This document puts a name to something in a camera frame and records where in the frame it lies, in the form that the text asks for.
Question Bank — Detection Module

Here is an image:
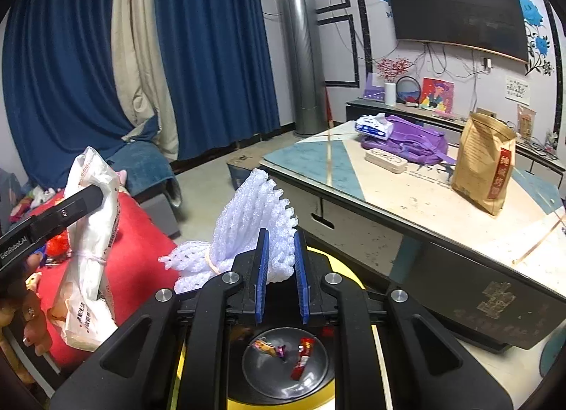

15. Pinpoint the white foam fruit net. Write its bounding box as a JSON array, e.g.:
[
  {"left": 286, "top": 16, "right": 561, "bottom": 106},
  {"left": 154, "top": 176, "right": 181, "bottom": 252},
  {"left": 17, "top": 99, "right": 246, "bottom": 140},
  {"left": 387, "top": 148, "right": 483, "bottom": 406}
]
[{"left": 158, "top": 168, "right": 298, "bottom": 294}]

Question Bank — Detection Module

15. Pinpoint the white printed plastic bag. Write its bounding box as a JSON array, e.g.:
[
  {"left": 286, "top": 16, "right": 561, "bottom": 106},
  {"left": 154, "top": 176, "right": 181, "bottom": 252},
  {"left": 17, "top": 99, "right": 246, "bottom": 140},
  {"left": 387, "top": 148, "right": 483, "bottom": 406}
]
[{"left": 47, "top": 146, "right": 120, "bottom": 352}]

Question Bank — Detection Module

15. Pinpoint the yellow rimmed black trash bin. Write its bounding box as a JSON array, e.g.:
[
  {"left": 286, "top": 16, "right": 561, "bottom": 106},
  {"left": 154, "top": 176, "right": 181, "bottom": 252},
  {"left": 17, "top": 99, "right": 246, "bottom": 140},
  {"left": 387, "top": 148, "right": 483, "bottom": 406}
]
[{"left": 175, "top": 246, "right": 388, "bottom": 409}]

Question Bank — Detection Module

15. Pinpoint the person's left hand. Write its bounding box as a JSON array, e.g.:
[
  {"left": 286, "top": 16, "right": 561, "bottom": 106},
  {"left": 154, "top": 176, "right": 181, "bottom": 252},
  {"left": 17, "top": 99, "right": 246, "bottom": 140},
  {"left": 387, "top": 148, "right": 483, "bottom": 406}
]
[{"left": 1, "top": 253, "right": 53, "bottom": 369}]

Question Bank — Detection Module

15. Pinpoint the blue storage stool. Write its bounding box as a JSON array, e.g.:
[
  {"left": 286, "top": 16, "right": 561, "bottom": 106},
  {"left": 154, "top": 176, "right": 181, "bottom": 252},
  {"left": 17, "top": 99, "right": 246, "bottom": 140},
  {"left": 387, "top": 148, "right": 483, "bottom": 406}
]
[{"left": 226, "top": 154, "right": 262, "bottom": 191}]

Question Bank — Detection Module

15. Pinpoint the orange candy wrapper in bin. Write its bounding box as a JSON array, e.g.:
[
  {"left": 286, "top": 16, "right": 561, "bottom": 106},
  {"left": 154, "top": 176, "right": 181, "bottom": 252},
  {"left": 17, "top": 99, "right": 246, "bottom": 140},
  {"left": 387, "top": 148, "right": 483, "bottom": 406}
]
[{"left": 252, "top": 337, "right": 286, "bottom": 359}]

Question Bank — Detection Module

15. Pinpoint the red snack wrapper in bin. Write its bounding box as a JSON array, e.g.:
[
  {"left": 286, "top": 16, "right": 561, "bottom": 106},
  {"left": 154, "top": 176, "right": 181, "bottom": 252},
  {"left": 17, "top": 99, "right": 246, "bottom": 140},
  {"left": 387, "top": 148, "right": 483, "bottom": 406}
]
[{"left": 291, "top": 337, "right": 315, "bottom": 381}]

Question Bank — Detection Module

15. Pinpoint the red floral blanket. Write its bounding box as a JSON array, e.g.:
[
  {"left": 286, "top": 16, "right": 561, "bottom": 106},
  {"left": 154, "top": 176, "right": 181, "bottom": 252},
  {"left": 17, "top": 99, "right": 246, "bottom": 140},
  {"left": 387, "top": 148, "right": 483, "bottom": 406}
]
[{"left": 37, "top": 192, "right": 178, "bottom": 372}]

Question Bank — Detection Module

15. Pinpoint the white rectangular box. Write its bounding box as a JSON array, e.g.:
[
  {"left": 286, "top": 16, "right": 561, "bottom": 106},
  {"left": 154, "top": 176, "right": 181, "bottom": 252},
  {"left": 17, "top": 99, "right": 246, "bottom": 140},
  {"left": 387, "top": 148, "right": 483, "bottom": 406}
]
[{"left": 365, "top": 149, "right": 408, "bottom": 174}]

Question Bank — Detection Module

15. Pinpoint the blue sofa cover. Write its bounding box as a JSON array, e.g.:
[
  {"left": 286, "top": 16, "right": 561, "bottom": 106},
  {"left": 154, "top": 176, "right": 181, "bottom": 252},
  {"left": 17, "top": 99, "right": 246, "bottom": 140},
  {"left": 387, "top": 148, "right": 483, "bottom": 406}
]
[{"left": 106, "top": 141, "right": 182, "bottom": 209}]

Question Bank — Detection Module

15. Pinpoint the dark blue curtain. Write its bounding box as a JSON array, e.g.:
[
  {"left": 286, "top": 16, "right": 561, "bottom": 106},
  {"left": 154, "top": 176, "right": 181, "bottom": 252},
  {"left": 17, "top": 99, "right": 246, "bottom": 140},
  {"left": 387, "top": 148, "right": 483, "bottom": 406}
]
[{"left": 2, "top": 0, "right": 280, "bottom": 188}]

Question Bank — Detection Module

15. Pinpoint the blue white tissue pack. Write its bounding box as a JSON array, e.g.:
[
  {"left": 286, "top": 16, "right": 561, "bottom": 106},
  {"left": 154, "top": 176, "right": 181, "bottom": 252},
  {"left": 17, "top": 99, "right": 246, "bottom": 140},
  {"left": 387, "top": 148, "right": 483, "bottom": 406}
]
[{"left": 354, "top": 113, "right": 394, "bottom": 141}]

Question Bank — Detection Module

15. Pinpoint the purple bag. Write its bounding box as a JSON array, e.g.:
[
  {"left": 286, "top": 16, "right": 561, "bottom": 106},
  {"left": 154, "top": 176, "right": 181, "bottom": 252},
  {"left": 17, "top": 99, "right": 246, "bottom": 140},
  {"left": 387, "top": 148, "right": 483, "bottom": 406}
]
[{"left": 359, "top": 116, "right": 456, "bottom": 166}]

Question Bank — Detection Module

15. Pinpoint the white coffee table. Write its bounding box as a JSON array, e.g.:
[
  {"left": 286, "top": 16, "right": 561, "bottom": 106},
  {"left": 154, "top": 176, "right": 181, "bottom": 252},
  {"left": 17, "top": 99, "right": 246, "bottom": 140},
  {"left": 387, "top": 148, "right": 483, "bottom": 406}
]
[{"left": 261, "top": 123, "right": 565, "bottom": 406}]

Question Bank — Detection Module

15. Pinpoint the beige curtain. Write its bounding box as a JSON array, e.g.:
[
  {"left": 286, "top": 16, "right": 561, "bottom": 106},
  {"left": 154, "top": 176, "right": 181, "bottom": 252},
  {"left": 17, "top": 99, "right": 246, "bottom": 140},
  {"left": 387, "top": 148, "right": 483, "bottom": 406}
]
[{"left": 110, "top": 0, "right": 179, "bottom": 161}]

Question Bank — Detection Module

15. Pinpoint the white vase with red flowers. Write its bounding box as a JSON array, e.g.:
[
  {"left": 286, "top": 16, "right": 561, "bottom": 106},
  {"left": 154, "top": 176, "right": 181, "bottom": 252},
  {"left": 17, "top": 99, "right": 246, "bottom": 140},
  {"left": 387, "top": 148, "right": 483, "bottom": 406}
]
[{"left": 376, "top": 57, "right": 412, "bottom": 105}]

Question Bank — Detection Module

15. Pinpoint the brown paper snack bag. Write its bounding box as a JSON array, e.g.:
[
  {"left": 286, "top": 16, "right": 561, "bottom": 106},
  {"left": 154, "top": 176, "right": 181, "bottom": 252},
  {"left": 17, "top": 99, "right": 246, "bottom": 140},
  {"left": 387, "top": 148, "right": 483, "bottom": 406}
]
[{"left": 451, "top": 112, "right": 516, "bottom": 215}]

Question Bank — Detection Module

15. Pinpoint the colourful framed picture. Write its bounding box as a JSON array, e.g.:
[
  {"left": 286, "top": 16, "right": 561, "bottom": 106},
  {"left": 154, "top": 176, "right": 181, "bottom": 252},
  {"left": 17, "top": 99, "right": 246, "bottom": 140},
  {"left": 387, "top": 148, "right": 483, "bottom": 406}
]
[{"left": 419, "top": 77, "right": 454, "bottom": 113}]

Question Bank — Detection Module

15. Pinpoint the silver standing air conditioner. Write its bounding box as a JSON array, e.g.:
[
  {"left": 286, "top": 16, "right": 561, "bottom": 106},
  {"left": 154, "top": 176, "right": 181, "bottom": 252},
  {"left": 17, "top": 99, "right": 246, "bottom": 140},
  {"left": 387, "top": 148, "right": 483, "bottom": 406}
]
[{"left": 278, "top": 0, "right": 327, "bottom": 137}]

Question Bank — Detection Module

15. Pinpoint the black tv cabinet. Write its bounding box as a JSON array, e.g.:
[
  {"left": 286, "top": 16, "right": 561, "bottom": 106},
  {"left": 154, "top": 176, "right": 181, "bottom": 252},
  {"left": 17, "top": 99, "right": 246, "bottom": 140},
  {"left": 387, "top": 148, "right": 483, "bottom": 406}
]
[{"left": 345, "top": 98, "right": 565, "bottom": 185}]

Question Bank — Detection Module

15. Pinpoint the black wall television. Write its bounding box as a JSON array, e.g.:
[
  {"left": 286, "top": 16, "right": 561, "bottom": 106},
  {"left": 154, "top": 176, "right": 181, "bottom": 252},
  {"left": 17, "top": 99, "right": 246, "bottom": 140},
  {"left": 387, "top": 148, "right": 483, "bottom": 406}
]
[{"left": 389, "top": 0, "right": 528, "bottom": 63}]

